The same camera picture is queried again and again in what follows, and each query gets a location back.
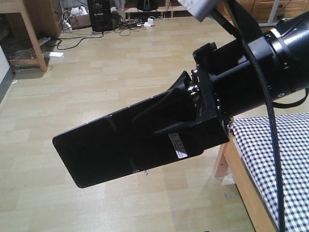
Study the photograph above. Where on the checkered quilt on bed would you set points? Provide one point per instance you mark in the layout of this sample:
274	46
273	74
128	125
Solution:
255	145

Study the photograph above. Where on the wooden desk leg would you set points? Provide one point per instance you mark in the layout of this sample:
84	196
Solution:
39	60

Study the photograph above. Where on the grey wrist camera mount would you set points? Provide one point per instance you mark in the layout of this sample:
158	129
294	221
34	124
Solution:
199	9

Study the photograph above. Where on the wooden bed frame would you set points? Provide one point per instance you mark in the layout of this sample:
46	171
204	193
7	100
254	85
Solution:
228	157

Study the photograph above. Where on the black smartphone with sticker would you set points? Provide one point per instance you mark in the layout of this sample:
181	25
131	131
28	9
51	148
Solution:
109	147

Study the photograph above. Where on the black computer tower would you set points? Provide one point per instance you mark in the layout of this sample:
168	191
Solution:
100	15

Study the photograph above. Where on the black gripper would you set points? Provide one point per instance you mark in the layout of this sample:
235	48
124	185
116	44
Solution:
224	85

